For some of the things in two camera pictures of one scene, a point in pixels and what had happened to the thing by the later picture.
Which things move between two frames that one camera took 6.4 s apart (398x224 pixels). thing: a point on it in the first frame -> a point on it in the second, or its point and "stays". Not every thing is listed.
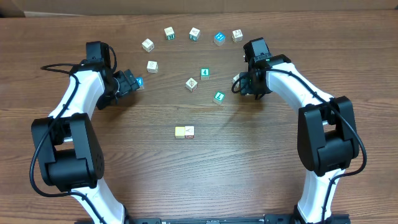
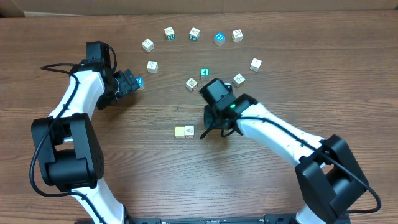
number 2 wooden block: (191, 84) stays
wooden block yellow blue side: (148, 45) stays
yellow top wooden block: (180, 132) stays
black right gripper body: (249, 86) -> (212, 116)
